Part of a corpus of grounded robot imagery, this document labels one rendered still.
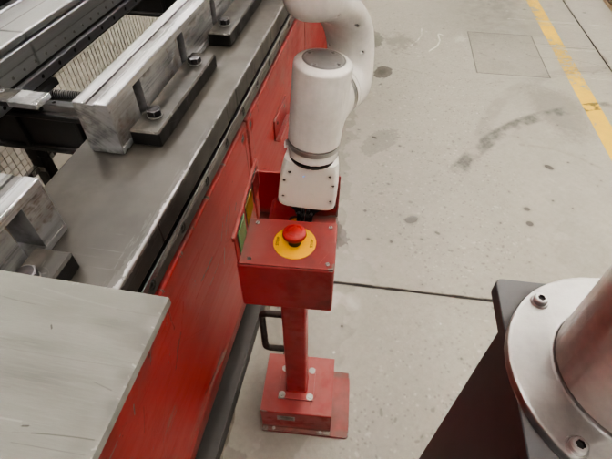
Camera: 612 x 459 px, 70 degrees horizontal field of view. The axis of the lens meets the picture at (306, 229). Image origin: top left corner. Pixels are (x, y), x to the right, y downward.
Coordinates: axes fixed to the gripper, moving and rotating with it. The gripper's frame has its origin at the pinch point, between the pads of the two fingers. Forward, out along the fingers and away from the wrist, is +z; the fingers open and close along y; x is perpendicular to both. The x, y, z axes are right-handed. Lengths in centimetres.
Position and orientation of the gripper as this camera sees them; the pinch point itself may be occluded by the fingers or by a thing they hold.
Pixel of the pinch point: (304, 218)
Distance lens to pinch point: 83.2
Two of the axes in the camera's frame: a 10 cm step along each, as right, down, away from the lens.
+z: -0.9, 6.7, 7.3
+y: 9.9, 1.3, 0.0
